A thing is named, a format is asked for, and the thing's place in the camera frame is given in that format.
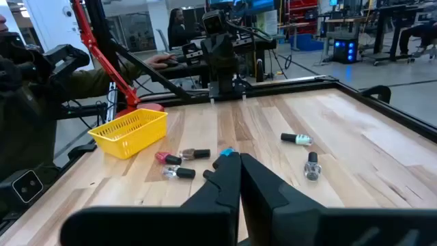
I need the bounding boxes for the red storage shelf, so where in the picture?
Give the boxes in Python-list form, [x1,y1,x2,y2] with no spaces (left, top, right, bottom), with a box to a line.
[288,0,320,35]

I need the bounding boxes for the black table-level camera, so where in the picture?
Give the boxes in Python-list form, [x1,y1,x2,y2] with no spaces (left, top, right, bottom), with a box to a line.
[0,167,45,213]

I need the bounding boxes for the black frame handle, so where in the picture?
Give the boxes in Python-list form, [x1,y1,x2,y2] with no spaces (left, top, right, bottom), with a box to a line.
[360,85,392,105]

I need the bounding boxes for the teal nail polish bottle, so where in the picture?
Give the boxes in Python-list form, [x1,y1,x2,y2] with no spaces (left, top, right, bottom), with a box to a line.
[212,147,236,171]

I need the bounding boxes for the computer tower with blue lights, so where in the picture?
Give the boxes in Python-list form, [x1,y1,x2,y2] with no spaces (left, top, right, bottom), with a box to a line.
[333,38,358,64]

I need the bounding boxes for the yellow plastic basket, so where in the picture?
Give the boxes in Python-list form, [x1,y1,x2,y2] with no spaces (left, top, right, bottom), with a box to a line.
[87,108,169,160]

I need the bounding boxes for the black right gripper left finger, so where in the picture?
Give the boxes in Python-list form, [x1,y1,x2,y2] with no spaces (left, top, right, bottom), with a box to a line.
[59,152,242,246]

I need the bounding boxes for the clear nail polish bottle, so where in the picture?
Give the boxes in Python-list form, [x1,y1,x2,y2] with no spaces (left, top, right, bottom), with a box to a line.
[161,165,197,180]

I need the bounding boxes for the red nail polish bottle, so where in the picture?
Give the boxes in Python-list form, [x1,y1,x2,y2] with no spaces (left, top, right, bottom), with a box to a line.
[154,151,183,166]

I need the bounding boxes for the blue bin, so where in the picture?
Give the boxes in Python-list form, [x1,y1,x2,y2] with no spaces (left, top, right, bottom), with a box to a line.
[289,33,324,52]

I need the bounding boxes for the person's hand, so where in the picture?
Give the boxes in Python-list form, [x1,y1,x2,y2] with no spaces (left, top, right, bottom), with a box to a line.
[145,53,178,71]

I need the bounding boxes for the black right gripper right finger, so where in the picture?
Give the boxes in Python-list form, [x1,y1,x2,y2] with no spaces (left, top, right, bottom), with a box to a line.
[240,152,437,246]

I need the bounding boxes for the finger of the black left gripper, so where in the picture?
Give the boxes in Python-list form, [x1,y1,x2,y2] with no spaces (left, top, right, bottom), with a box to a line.
[203,53,221,83]
[220,53,239,83]

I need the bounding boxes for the black table frame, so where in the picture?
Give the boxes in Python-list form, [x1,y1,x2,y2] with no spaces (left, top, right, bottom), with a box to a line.
[0,0,437,236]

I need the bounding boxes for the mint nail polish bottle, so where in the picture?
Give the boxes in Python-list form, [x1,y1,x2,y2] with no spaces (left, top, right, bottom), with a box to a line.
[280,133,314,147]

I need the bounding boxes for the person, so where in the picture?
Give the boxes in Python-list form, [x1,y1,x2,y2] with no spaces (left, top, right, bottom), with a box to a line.
[398,20,437,55]
[167,7,202,49]
[0,13,151,182]

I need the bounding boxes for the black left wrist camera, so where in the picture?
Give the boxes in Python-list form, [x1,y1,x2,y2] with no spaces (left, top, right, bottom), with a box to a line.
[201,9,229,36]

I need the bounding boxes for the brown nail polish bottle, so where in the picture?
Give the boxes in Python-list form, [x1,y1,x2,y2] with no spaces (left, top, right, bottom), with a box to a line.
[178,148,212,161]

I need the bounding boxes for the red round stand base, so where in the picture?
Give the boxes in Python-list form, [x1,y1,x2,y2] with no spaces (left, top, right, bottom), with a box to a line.
[115,102,165,119]

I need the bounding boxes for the silver glitter nail polish bottle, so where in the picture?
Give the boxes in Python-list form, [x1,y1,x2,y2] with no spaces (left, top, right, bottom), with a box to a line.
[303,151,322,182]

